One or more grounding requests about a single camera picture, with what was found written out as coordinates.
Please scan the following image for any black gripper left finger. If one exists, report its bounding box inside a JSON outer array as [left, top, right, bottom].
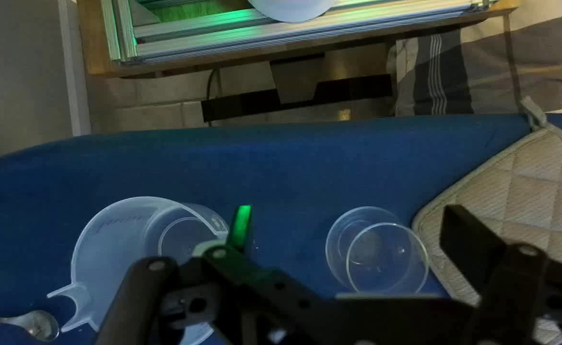
[[94, 255, 180, 345]]

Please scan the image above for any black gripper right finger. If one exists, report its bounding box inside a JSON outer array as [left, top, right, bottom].
[[437, 204, 562, 345]]

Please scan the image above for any clear plastic measuring jug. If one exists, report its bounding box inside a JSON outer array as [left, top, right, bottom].
[[46, 194, 230, 345]]

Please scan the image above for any clear glass cup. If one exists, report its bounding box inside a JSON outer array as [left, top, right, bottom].
[[324, 205, 432, 296]]

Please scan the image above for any beige quilted pot holder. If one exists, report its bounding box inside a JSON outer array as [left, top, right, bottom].
[[410, 94, 562, 345]]

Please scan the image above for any metal spoon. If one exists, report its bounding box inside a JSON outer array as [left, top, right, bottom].
[[0, 309, 61, 342]]

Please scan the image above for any blue ironing board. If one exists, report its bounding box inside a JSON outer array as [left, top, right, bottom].
[[0, 113, 562, 345]]

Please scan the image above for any plaid bed blanket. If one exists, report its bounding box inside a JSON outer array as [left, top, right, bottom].
[[387, 0, 562, 119]]

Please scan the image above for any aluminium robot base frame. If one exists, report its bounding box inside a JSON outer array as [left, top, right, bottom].
[[100, 0, 497, 64]]

